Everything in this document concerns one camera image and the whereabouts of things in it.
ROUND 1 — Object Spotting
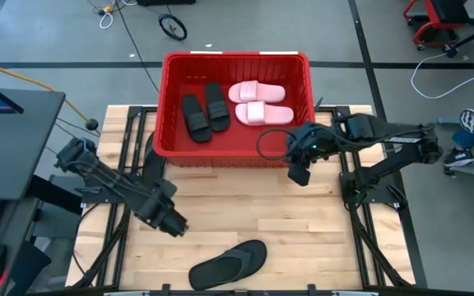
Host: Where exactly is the yellow cable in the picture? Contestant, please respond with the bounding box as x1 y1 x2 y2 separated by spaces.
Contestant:
0 57 92 124

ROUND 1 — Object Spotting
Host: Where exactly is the black frame beam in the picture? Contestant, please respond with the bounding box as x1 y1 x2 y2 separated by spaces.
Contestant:
26 283 474 296

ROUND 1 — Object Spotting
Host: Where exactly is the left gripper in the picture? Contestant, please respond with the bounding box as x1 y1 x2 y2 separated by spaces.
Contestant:
133 189 189 238

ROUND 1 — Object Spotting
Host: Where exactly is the black soft pad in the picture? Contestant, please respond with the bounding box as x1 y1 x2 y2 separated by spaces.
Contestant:
8 242 53 294

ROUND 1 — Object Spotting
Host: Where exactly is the long black floor cable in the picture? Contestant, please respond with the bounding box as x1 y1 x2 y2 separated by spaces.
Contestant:
114 0 160 94

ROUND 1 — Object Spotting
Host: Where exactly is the long white cable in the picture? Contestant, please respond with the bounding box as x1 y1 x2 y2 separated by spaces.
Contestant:
410 51 474 100

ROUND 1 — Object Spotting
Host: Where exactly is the black aluminium frame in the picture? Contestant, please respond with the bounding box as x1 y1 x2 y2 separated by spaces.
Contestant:
72 105 160 289
318 105 413 289

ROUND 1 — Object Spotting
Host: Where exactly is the red plastic bin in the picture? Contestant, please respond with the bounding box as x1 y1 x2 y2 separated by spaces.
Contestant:
152 50 317 169

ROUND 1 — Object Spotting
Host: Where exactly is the person's leg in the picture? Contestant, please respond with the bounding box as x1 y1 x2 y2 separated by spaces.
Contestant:
453 129 474 151

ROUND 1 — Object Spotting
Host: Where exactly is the pink foam slide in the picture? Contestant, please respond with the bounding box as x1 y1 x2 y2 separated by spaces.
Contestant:
227 80 286 104
235 101 295 127

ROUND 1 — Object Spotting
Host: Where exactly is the black strapped slide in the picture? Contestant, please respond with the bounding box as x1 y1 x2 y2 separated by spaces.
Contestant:
204 82 232 133
180 94 213 144

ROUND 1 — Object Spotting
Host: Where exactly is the dark sneaker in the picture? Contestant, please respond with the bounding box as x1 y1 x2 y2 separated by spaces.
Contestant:
443 146 474 168

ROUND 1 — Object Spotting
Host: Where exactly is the grey office chair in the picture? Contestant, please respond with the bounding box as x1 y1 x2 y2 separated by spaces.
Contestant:
437 116 474 229

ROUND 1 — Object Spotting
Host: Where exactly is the white looped cable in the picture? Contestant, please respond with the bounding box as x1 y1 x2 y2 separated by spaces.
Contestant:
99 11 114 30

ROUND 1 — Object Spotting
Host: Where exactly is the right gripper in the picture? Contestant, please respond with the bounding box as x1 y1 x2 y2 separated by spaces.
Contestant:
286 122 339 187

